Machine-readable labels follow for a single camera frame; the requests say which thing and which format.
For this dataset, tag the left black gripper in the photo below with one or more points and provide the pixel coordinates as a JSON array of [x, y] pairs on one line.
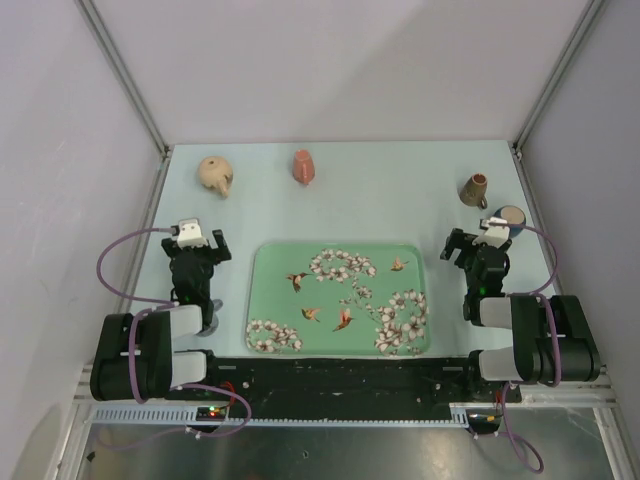
[[171, 247]]

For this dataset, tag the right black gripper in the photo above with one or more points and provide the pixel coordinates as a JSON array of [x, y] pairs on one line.
[[455, 240]]

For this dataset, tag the brown ceramic mug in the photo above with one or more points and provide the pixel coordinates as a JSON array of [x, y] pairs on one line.
[[473, 193]]

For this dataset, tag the dark blue ceramic mug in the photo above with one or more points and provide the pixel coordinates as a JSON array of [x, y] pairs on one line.
[[512, 215]]

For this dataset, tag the beige round ceramic mug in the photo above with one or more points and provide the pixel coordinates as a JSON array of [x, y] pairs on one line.
[[216, 173]]

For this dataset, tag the salmon pink ceramic cup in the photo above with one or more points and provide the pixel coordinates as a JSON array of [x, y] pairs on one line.
[[303, 167]]

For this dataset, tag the pale pink ceramic mug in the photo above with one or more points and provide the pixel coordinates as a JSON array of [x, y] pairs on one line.
[[210, 318]]

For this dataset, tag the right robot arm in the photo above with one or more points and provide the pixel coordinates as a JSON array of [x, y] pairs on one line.
[[551, 339]]

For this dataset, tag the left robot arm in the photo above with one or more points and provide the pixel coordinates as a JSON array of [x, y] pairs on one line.
[[135, 359]]

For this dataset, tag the green floral hummingbird tray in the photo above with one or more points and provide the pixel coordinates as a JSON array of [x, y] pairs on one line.
[[338, 300]]

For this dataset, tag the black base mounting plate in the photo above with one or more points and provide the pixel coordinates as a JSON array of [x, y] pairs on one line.
[[419, 389]]

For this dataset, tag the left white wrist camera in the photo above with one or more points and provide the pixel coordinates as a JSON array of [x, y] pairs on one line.
[[188, 233]]

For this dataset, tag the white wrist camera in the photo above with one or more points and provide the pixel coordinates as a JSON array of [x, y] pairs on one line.
[[495, 232], [188, 233]]

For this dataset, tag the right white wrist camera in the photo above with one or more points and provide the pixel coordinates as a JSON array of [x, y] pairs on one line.
[[495, 232]]

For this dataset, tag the white slotted cable duct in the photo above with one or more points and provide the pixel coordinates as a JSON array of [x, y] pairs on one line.
[[191, 415]]

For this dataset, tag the aluminium front rail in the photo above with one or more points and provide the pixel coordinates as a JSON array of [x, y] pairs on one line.
[[599, 394]]

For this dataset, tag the left aluminium frame post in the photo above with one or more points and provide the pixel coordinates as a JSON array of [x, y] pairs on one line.
[[100, 31]]

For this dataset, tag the aluminium frame post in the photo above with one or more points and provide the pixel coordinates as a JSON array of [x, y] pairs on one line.
[[583, 28], [100, 31]]

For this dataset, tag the right aluminium frame post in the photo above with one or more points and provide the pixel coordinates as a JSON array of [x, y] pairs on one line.
[[583, 28]]

